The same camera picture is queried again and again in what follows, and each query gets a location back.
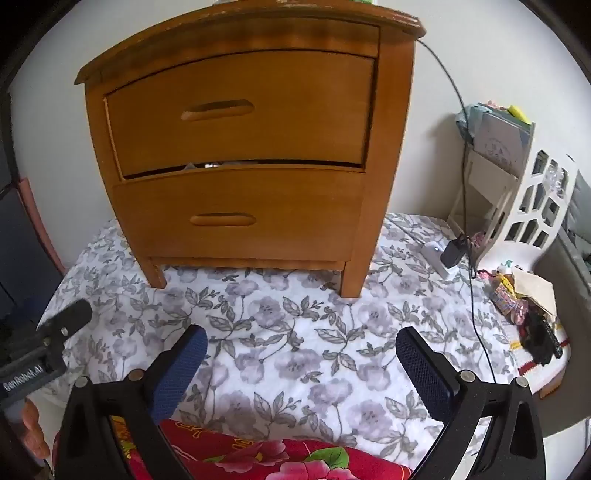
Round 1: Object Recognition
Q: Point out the white power strip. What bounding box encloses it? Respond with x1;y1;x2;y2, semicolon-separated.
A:
420;241;458;280

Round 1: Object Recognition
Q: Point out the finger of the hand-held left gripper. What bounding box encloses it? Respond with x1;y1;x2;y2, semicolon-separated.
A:
37;299;93;342

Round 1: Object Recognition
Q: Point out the red floral blanket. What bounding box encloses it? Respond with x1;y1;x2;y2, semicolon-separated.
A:
53;415;411;480

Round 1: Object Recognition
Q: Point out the dark cabinet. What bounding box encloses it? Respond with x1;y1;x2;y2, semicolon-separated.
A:
0;92;65;324

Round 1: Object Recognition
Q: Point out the grey floral white quilt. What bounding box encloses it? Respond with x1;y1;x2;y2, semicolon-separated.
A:
39;212;532;467

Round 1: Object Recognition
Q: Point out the grey book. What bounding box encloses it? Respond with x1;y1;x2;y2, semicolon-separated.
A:
473;111;532;174

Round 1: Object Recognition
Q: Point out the black charger adapter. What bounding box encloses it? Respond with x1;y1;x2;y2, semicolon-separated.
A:
441;234;469;268

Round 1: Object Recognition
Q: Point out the black charger cable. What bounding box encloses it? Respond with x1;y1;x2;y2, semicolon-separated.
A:
416;39;499;386

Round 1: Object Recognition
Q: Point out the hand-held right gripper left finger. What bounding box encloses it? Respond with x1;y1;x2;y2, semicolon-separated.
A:
58;324;208;480

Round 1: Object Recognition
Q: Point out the person's left hand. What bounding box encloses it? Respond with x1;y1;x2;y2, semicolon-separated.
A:
23;399;51;457

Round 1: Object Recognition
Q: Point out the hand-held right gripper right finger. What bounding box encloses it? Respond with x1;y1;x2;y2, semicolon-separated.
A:
396;327;548;480

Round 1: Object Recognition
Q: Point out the colourful snack packet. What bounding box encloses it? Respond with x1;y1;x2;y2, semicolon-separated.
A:
489;272;529;324

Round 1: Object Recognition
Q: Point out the clear crumpled plastic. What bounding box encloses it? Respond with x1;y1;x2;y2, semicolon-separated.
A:
545;161;566;192

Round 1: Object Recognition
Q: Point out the white red crochet mat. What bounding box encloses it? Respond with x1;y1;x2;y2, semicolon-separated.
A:
503;318;573;400

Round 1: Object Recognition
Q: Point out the wooden nightstand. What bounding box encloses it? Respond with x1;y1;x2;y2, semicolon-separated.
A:
74;0;426;301

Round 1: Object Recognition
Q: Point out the white cutout storage rack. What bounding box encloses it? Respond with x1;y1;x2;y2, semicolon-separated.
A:
448;122;578;273

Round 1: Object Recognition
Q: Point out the teal plastic bag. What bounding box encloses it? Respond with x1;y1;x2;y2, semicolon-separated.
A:
456;104;485;144

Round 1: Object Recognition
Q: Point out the wooden drawer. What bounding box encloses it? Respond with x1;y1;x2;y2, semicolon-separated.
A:
104;48;377;181
113;164;368;268

